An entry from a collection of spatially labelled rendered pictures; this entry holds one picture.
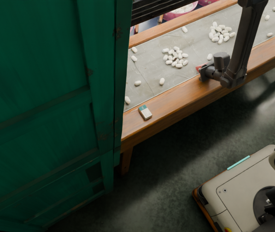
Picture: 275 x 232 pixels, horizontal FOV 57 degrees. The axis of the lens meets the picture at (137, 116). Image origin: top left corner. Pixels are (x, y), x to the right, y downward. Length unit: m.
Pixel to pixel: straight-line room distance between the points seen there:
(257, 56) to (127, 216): 1.21
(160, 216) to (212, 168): 0.51
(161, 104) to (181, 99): 0.10
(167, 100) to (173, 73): 0.18
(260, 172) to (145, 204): 0.74
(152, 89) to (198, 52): 0.35
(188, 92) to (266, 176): 0.81
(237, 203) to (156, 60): 0.93
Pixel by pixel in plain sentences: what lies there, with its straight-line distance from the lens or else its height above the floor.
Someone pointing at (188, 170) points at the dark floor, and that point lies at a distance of 1.89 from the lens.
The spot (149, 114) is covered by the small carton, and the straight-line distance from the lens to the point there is 1.10.
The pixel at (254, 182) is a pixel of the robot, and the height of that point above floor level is 0.28.
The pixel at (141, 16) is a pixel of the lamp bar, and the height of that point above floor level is 1.07.
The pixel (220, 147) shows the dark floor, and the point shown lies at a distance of 2.02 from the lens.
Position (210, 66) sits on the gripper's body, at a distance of 1.23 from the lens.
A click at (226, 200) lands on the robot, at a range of 1.62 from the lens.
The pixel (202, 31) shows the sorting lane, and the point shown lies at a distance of 1.52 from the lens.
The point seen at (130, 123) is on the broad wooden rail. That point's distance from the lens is 1.09.
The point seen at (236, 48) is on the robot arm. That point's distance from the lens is 1.03.
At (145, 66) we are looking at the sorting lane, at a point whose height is 0.74.
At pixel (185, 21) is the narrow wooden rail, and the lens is 1.51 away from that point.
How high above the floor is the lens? 1.76
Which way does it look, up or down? 63 degrees down
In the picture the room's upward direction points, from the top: 11 degrees clockwise
